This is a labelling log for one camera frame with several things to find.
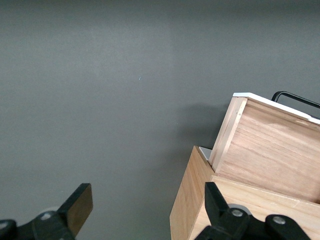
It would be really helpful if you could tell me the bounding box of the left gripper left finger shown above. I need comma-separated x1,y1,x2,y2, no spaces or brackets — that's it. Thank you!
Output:
0,182,94,240

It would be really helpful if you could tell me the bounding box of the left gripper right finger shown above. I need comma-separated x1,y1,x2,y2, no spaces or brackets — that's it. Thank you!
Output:
194,181,311,240

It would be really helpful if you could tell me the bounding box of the white-fronted wooden drawer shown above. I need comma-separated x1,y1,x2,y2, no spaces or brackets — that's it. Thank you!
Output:
208,92,320,204

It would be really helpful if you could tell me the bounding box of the black metal drawer handle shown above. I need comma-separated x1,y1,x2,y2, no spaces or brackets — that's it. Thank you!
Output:
271,90,320,109

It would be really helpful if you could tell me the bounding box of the wooden drawer cabinet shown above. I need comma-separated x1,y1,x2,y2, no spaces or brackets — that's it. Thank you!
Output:
169,145,320,240

